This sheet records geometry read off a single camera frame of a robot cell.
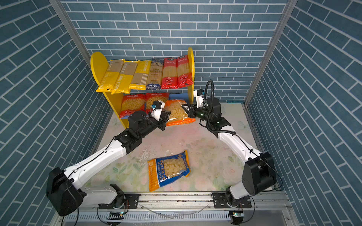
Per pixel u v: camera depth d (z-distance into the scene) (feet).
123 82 2.38
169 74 2.53
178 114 2.41
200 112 2.21
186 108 2.44
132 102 3.15
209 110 1.95
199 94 2.23
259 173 1.40
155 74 2.48
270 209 2.42
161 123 2.10
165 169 2.64
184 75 2.42
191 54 2.36
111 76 2.48
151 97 3.24
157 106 1.96
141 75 2.51
